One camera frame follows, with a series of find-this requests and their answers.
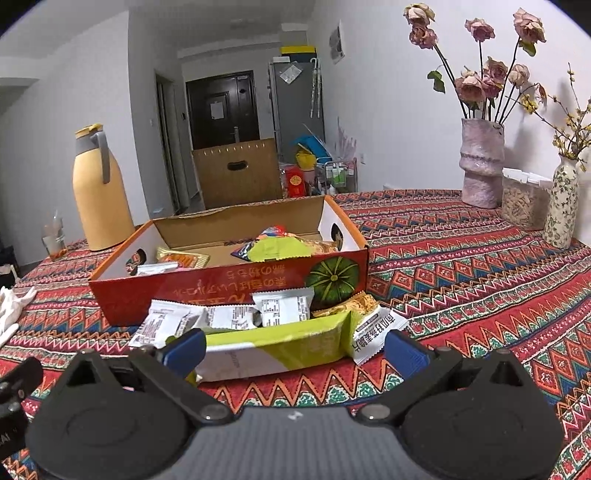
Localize red snack packet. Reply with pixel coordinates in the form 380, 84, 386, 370
230, 225, 301, 263

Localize white labelled snack packet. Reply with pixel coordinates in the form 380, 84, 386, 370
128, 300, 206, 349
253, 286, 314, 326
203, 305, 263, 330

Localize patterned tablecloth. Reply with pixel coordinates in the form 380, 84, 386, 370
0, 188, 591, 480

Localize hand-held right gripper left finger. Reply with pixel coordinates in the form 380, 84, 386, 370
60, 329, 234, 426

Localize white cloth glove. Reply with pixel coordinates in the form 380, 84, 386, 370
0, 286, 38, 349

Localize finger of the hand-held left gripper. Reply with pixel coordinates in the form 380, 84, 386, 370
0, 358, 44, 407

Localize white hanging umbrella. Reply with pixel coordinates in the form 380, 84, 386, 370
309, 59, 322, 118

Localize large green snack packet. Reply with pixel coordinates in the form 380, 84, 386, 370
196, 310, 354, 383

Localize blue plastic item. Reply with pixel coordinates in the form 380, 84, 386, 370
295, 134, 331, 162

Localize glass cup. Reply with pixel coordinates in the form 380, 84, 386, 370
41, 210, 69, 261

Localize small green snack packet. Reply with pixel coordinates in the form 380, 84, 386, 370
247, 235, 311, 262

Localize grey refrigerator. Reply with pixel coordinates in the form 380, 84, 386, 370
269, 59, 325, 162

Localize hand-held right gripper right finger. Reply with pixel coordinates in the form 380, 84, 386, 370
358, 330, 532, 425

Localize wire storage rack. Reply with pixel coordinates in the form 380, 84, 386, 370
318, 159, 358, 195

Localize white wall panel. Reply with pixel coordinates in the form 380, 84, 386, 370
329, 21, 346, 65

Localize dark entrance door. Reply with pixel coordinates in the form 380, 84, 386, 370
185, 71, 260, 151

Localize yellow flower branch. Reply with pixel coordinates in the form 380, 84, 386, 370
519, 65, 591, 174

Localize dried pink roses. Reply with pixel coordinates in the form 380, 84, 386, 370
403, 4, 548, 124

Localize floral ceramic vase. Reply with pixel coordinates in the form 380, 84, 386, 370
542, 154, 580, 250

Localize pink textured vase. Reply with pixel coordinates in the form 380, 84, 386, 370
458, 119, 505, 208

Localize clear food container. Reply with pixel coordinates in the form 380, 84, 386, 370
501, 167, 553, 230

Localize red gift box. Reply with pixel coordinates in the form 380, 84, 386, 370
284, 166, 307, 198

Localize orange and gold snack packet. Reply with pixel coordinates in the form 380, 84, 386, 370
156, 247, 211, 269

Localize pink feathery decoration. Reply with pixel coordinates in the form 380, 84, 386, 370
335, 117, 358, 160

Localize yellow thermos jug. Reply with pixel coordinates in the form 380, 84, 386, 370
72, 123, 136, 252

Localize dark cloth pile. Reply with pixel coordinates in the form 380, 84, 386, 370
0, 247, 21, 280

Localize orange cardboard box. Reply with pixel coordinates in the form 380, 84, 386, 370
88, 195, 370, 326

